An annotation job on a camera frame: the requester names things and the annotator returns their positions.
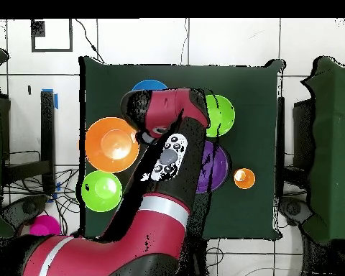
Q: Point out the purple plastic bowl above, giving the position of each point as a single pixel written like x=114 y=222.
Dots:
x=217 y=166

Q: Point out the large orange plastic bowl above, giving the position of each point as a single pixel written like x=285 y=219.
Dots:
x=109 y=144

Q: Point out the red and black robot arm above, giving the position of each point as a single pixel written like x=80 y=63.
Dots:
x=164 y=106

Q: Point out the green plastic bowl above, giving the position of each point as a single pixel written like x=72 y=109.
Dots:
x=101 y=191
x=224 y=115

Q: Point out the blue plastic bowl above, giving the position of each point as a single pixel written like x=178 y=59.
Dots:
x=149 y=84

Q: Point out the orange plastic cup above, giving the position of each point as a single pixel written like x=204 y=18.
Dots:
x=244 y=178

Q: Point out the dark green tablecloth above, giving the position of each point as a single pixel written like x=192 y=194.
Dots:
x=247 y=86

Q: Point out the black stand with blue tape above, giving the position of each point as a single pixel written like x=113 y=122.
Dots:
x=47 y=129

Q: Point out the black box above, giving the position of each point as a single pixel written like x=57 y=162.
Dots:
x=5 y=126
x=303 y=129

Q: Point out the pink plastic cup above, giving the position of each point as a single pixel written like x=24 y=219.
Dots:
x=44 y=227

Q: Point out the dark square floor frame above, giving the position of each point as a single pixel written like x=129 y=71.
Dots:
x=37 y=28

